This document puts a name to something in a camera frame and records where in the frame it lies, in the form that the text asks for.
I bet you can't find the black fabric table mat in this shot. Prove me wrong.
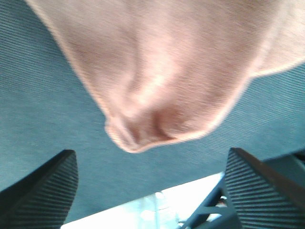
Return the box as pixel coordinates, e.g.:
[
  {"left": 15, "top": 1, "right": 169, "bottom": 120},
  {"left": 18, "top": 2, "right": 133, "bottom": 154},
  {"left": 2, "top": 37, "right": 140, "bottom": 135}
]
[{"left": 0, "top": 0, "right": 305, "bottom": 222}]

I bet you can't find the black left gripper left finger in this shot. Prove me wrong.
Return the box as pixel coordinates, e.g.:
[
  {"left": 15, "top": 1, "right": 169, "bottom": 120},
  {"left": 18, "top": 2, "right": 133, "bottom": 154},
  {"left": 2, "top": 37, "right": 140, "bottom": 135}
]
[{"left": 0, "top": 150, "right": 79, "bottom": 229}]

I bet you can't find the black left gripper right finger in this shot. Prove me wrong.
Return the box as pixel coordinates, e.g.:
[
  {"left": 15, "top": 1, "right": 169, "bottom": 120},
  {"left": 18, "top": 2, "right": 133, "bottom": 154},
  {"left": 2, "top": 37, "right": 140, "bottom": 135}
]
[{"left": 224, "top": 148, "right": 305, "bottom": 229}]

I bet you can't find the brown towel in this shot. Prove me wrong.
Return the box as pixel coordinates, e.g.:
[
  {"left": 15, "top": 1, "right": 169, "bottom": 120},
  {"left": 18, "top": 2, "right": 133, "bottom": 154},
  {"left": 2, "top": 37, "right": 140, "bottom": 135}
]
[{"left": 28, "top": 0, "right": 305, "bottom": 153}]

